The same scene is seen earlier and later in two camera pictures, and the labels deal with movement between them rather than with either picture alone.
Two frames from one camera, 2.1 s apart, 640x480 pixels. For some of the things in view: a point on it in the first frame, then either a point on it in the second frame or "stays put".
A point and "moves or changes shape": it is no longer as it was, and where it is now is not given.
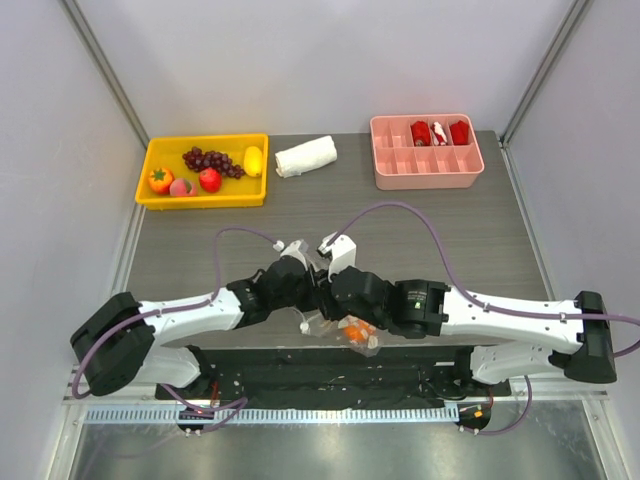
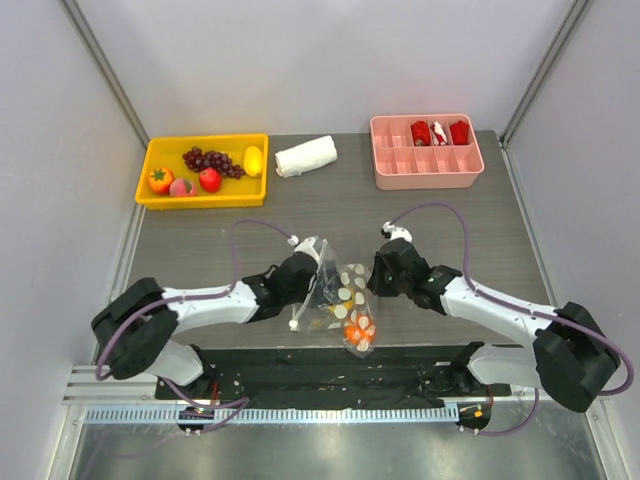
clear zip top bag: x=355 y=334 moves or changes shape
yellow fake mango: x=253 y=161 stays put
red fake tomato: x=210 y=180 stays put
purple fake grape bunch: x=197 y=159 stays put
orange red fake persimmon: x=160 y=180 stays put
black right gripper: x=329 y=298 -> x=379 y=276
